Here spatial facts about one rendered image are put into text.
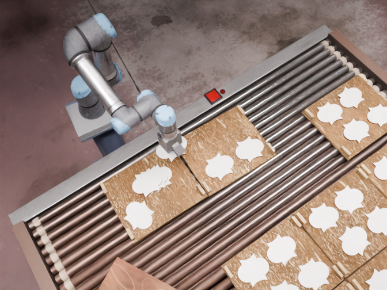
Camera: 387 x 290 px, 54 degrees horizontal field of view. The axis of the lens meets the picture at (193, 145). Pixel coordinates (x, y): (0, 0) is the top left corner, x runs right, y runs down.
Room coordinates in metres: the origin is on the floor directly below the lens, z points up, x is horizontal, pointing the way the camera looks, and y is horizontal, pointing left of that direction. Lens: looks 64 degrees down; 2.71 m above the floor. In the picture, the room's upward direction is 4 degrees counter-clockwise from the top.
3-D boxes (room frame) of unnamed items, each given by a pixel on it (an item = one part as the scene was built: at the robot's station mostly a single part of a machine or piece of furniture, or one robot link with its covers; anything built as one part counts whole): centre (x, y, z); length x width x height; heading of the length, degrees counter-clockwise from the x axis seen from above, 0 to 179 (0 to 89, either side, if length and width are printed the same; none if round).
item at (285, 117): (0.81, -0.15, 0.90); 1.95 x 0.05 x 0.05; 121
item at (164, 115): (0.79, 0.10, 1.38); 0.09 x 0.08 x 0.11; 35
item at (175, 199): (0.65, 0.22, 0.93); 0.41 x 0.35 x 0.02; 119
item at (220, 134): (0.85, -0.16, 0.93); 0.41 x 0.35 x 0.02; 118
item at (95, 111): (1.17, 0.54, 0.97); 0.15 x 0.15 x 0.10
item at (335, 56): (0.94, -0.07, 0.90); 1.95 x 0.05 x 0.05; 121
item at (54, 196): (1.09, 0.02, 0.89); 2.08 x 0.09 x 0.06; 121
